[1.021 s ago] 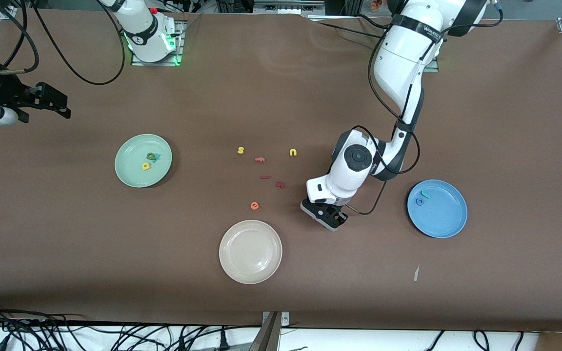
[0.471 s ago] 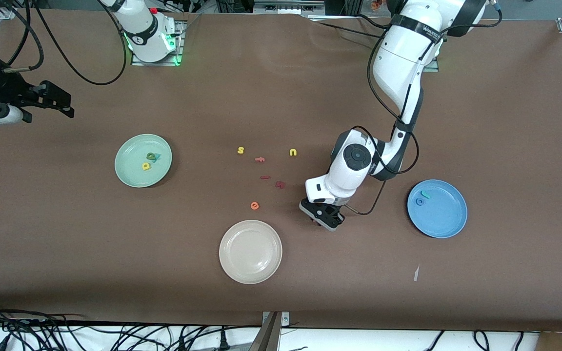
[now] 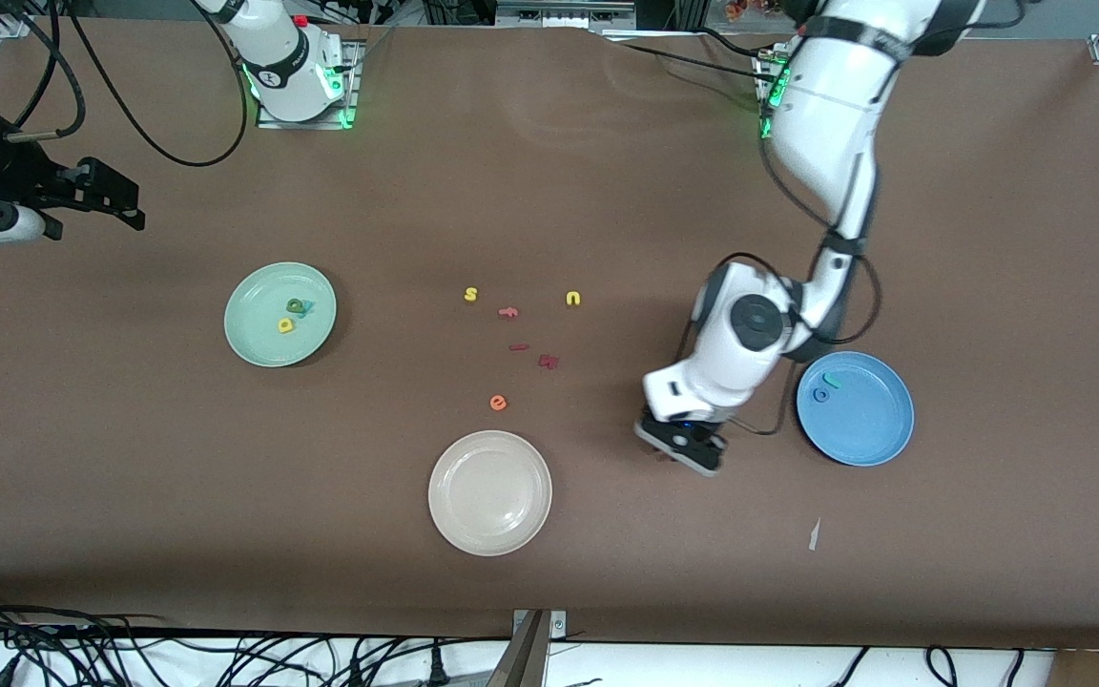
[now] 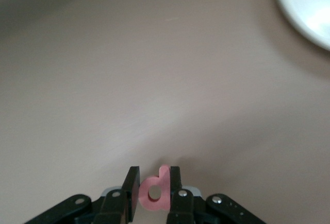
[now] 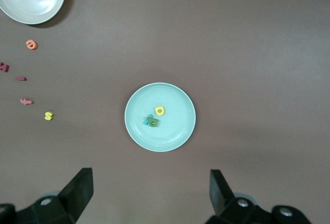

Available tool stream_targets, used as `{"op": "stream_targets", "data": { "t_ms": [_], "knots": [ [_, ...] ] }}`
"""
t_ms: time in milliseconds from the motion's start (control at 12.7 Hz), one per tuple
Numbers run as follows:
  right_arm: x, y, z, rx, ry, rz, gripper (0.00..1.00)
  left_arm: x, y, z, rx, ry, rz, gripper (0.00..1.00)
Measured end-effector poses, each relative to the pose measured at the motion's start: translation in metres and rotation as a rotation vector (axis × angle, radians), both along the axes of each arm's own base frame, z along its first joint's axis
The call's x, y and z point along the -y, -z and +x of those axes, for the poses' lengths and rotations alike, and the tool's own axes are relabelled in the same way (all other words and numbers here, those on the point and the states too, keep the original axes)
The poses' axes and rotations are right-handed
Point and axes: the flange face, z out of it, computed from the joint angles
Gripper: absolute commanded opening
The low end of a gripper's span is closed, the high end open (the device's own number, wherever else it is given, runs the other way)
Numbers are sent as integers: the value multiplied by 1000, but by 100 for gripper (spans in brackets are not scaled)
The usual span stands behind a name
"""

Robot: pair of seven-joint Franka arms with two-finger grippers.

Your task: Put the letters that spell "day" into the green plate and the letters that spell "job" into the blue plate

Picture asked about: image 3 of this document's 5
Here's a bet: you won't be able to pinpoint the blue plate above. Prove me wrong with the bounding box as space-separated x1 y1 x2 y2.
796 351 916 468

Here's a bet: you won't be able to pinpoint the beige plate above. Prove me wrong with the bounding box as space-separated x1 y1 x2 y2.
427 430 553 557

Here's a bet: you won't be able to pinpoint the pale green plate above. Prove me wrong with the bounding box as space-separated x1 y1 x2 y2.
224 261 338 369

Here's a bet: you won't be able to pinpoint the brown table cover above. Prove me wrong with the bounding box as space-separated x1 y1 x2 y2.
0 17 1099 655

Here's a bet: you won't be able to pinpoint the colourful small objects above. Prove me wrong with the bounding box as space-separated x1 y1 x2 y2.
726 0 798 22

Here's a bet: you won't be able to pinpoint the aluminium arm base plate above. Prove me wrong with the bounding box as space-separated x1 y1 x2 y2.
753 52 794 142
257 38 361 130

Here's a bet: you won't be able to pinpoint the small metal bracket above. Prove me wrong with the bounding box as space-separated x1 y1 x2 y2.
514 611 568 642

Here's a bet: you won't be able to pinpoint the black base cable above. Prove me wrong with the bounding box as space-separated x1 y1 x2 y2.
607 38 779 87

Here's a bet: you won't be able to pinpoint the grey metal frame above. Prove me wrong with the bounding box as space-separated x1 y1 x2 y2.
495 0 638 30

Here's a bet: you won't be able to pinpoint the tangled black cables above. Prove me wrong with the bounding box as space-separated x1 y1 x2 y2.
0 587 512 687

